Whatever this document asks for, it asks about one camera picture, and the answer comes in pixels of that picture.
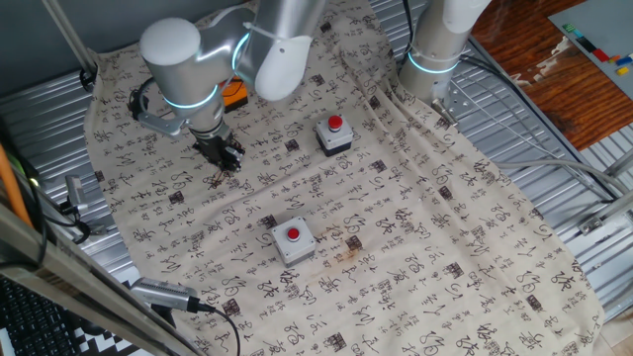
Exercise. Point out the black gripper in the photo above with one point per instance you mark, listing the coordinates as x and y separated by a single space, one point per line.
213 147

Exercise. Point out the brown thin-frame glasses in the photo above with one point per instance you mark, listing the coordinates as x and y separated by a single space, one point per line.
217 179

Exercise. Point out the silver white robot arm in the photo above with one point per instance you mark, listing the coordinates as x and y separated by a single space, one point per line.
183 64

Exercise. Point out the orange box red mushroom button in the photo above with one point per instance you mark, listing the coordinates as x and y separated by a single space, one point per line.
235 94

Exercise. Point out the grey box flat red button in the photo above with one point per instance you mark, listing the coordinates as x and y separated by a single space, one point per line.
285 245

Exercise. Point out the black pole clamp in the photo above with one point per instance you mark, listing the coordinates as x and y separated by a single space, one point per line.
88 80

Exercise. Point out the beige calligraphy print tablecloth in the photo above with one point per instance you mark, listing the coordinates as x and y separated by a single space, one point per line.
395 222

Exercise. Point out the grey metal pole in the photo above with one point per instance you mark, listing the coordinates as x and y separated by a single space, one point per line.
69 34

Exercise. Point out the black computer mouse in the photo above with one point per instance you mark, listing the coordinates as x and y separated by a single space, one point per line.
91 327

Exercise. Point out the orange tube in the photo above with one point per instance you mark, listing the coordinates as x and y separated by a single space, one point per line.
11 183

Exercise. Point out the black white checkerboard sheet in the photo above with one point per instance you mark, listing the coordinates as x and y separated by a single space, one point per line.
106 343

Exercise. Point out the silver base mounting plate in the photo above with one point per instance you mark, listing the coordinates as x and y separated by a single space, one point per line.
460 101

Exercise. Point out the black keyboard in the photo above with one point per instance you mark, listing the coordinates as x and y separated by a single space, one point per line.
34 321

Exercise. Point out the brown wooden table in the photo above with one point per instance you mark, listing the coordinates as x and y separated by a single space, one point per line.
554 84

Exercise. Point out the black toy brick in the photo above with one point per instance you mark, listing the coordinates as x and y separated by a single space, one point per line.
586 44

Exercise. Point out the red toy brick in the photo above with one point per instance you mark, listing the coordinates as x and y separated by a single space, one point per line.
601 55

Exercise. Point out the grey flat board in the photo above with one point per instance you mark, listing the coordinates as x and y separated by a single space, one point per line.
598 25

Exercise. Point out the yellow toy brick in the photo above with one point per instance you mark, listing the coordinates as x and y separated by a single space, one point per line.
622 70

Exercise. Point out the blue toy brick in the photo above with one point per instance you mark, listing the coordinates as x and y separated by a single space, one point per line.
624 61

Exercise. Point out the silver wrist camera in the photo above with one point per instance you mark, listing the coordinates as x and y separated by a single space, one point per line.
158 123

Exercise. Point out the silver depth camera with mount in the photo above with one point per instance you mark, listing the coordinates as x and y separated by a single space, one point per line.
163 294

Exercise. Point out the small grey camera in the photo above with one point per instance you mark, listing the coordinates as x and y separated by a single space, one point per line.
75 193

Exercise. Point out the aluminium frame beam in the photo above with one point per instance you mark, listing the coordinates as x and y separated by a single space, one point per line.
74 282

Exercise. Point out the aluminium corner bracket rail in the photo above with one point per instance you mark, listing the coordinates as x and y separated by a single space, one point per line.
605 212

